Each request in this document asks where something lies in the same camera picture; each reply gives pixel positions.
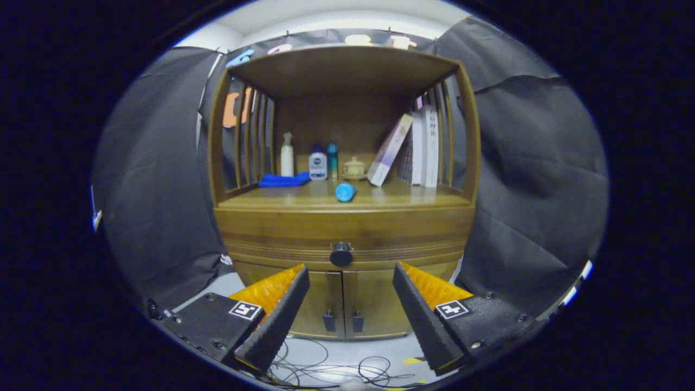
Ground purple and white book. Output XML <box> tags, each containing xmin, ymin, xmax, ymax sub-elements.
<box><xmin>367</xmin><ymin>113</ymin><xmax>413</xmax><ymax>187</ymax></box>

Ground plain white book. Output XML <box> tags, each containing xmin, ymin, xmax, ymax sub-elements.
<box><xmin>410</xmin><ymin>111</ymin><xmax>425</xmax><ymax>186</ymax></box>

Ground beige lidded tea cup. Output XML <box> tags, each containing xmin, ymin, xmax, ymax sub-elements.
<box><xmin>342</xmin><ymin>156</ymin><xmax>368</xmax><ymax>181</ymax></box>

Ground white spray bottle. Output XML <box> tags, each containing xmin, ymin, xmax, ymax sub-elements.
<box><xmin>280</xmin><ymin>132</ymin><xmax>295</xmax><ymax>177</ymax></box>

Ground white lotion bottle blue cap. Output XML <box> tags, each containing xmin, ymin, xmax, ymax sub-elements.
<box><xmin>308</xmin><ymin>144</ymin><xmax>328</xmax><ymax>181</ymax></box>

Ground black round drawer knob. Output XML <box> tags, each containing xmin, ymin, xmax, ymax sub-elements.
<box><xmin>330</xmin><ymin>242</ymin><xmax>353</xmax><ymax>267</ymax></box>

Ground black floor cables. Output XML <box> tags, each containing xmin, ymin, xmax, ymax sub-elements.
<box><xmin>266</xmin><ymin>337</ymin><xmax>419</xmax><ymax>389</ymax></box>

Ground dark patterned book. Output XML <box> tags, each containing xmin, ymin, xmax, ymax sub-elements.
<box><xmin>396</xmin><ymin>138</ymin><xmax>413</xmax><ymax>184</ymax></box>

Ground white book black spine letters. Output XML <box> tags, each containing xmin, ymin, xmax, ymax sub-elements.
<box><xmin>422</xmin><ymin>106</ymin><xmax>439</xmax><ymax>188</ymax></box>

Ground wooden cabinet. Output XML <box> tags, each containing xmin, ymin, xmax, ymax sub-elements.
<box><xmin>207</xmin><ymin>45</ymin><xmax>482</xmax><ymax>340</ymax></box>

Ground blue folded cloth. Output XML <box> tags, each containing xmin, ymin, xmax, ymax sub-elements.
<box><xmin>258</xmin><ymin>172</ymin><xmax>311</xmax><ymax>188</ymax></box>

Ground wooden drawer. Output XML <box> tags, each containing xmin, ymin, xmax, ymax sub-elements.
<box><xmin>214</xmin><ymin>205</ymin><xmax>476</xmax><ymax>272</ymax></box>

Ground wooden countertop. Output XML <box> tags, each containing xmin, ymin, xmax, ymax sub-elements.
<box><xmin>216</xmin><ymin>179</ymin><xmax>473</xmax><ymax>211</ymax></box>

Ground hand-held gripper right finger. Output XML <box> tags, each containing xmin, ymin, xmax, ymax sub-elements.
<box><xmin>393</xmin><ymin>262</ymin><xmax>546</xmax><ymax>376</ymax></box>

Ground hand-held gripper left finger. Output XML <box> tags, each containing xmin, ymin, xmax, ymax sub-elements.
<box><xmin>157</xmin><ymin>264</ymin><xmax>311</xmax><ymax>375</ymax></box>

